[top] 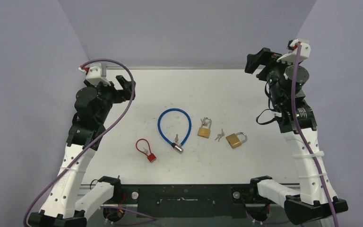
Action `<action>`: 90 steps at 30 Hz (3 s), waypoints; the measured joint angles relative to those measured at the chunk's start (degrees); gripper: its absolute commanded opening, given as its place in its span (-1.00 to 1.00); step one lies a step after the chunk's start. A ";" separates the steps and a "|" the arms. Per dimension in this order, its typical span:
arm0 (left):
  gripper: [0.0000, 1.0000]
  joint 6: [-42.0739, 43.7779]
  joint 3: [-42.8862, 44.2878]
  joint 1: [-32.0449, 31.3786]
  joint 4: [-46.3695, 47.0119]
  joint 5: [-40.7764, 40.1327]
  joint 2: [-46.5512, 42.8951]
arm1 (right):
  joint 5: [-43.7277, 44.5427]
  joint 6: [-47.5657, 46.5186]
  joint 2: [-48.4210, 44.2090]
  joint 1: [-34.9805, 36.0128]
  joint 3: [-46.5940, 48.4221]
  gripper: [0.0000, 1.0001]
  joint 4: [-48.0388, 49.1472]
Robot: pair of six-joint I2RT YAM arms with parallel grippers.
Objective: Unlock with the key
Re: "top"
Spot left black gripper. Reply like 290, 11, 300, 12
85, 75, 135, 123

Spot silver keys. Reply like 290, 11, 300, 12
215, 129, 225, 142
201, 117, 211, 127

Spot brass padlock long shackle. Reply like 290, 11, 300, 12
197, 120, 212, 139

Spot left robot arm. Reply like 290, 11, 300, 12
23, 76, 136, 227

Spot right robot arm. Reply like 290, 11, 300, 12
245, 48, 348, 225

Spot blue lock keys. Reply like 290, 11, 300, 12
174, 134, 179, 144

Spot loose silver keys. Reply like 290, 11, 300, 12
215, 129, 225, 142

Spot brass padlock short shackle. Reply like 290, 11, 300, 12
226, 132, 248, 149

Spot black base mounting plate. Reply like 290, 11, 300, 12
105, 184, 273, 218

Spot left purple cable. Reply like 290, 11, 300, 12
23, 59, 137, 227

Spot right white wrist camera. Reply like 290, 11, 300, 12
277, 38, 311, 64

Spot red cable padlock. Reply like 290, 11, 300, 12
135, 138, 156, 163

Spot blue cable lock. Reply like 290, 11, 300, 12
157, 108, 192, 154

